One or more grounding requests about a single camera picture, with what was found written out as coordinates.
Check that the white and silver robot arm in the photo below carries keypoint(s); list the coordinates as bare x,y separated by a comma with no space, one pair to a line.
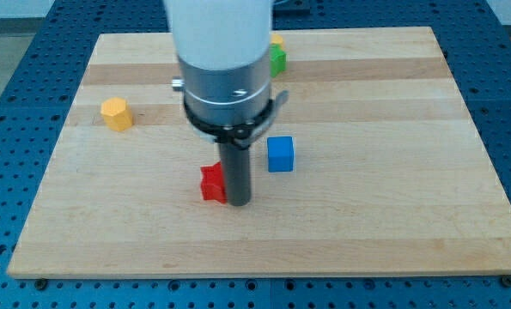
223,52

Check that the red star block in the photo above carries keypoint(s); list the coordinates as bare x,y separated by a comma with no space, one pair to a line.
212,184

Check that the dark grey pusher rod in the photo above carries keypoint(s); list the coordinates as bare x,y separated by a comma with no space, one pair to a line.
236,173

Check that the black clamp with lever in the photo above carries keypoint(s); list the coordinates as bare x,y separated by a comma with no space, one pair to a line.
241,135

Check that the blue cube block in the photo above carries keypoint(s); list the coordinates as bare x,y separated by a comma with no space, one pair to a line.
280,154

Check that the green block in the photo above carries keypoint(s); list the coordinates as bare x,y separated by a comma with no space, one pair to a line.
278,60

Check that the wooden board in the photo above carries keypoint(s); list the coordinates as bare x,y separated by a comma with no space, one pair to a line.
391,177

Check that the small yellow block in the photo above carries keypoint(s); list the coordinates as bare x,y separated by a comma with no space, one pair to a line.
277,40

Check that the yellow hexagon block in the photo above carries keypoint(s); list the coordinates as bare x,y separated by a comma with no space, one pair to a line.
116,114

